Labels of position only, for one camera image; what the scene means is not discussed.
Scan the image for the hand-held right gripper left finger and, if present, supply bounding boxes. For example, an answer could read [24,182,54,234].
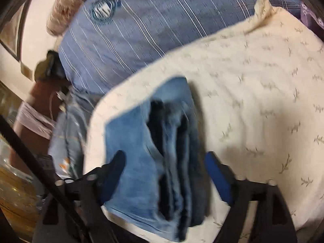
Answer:
[33,150,126,243]

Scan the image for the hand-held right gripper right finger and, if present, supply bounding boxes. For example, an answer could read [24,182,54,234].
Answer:
[205,151,297,243]

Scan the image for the blue denim pants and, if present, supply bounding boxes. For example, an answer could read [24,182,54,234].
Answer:
[104,76,211,242]

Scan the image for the cream leaf-print blanket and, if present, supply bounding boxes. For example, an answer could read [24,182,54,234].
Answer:
[82,0,324,243]

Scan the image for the grey cloth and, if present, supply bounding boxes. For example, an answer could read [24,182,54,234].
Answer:
[16,101,57,140]

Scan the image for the brown wooden headboard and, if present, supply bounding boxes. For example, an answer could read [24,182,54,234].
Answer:
[10,80,72,173]

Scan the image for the dark green cloth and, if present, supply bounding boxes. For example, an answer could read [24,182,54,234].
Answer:
[35,51,67,82]

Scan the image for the blue plaid quilt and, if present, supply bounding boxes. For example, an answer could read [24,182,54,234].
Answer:
[58,0,304,95]

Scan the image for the striped floral pillow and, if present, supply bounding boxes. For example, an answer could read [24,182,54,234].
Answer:
[46,0,105,36]

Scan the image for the purple cloth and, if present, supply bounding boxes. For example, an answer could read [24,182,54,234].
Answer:
[300,1,324,31]

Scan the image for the thick black gripper cable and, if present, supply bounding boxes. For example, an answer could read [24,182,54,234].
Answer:
[0,115,114,243]

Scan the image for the white charging cable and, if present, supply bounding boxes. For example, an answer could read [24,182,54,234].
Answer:
[49,91,64,120]

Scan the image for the small wall picture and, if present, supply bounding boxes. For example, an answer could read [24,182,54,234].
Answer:
[20,64,32,80]

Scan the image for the framed wall picture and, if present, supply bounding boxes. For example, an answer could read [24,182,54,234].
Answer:
[0,1,29,62]

